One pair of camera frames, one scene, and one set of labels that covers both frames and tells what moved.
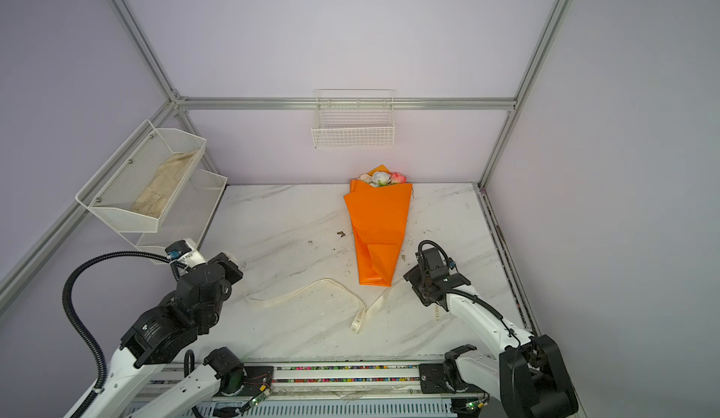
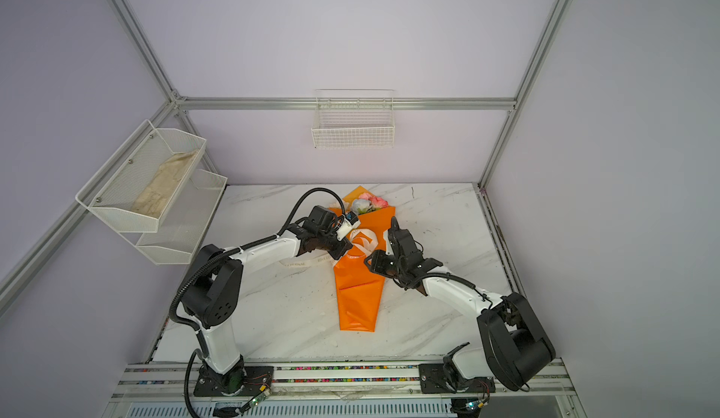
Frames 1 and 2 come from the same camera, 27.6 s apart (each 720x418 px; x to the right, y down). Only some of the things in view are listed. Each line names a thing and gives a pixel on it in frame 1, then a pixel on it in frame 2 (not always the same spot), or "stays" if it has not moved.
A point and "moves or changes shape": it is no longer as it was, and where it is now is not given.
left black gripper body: x=233 y=276 → x=330 y=243
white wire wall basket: x=353 y=118 stays
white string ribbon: x=363 y=311 → x=353 y=237
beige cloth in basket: x=155 y=196 stays
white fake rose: x=380 y=178 → x=361 y=205
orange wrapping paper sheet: x=380 y=218 moves or changes shape
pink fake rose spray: x=397 y=178 → x=375 y=201
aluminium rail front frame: x=357 y=390 stays
